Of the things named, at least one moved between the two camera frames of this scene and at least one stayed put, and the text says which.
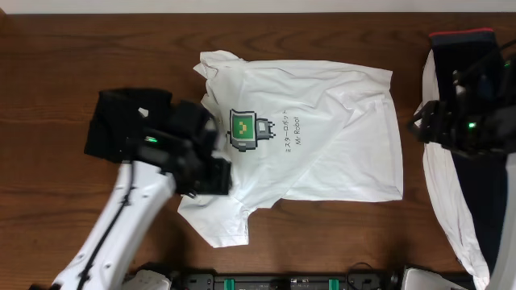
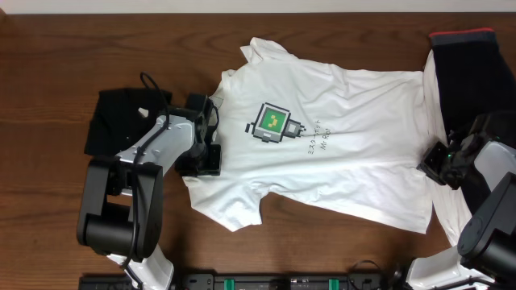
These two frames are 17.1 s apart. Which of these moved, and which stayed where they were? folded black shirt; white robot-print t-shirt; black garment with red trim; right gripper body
Moved: right gripper body; white robot-print t-shirt
Stayed: black garment with red trim; folded black shirt
